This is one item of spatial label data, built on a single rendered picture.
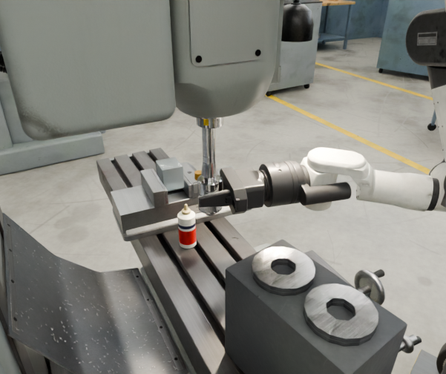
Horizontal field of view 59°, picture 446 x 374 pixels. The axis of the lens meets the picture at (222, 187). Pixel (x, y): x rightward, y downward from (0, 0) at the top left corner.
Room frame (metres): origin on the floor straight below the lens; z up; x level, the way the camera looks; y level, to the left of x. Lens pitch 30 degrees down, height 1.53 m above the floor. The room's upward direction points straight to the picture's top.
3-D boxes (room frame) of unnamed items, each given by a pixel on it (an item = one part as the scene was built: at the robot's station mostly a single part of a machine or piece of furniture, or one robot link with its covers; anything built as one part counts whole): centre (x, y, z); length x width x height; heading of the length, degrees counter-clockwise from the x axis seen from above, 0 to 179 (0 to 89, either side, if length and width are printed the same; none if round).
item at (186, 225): (0.73, 0.08, 1.01); 0.04 x 0.04 x 0.11
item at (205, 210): (0.65, 0.02, 1.13); 0.05 x 0.05 x 0.06
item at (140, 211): (0.88, 0.10, 1.01); 0.35 x 0.15 x 0.11; 115
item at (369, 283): (0.88, -0.42, 0.65); 0.16 x 0.12 x 0.12; 117
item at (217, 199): (0.62, 0.01, 1.14); 0.06 x 0.02 x 0.03; 104
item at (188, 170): (0.89, 0.08, 1.04); 0.12 x 0.06 x 0.04; 25
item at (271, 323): (0.39, -0.12, 1.05); 0.22 x 0.12 x 0.20; 37
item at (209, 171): (0.65, 0.02, 1.23); 0.03 x 0.03 x 0.11
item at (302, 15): (0.79, -0.13, 1.43); 0.07 x 0.07 x 0.06
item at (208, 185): (0.65, 0.02, 1.17); 0.05 x 0.05 x 0.01
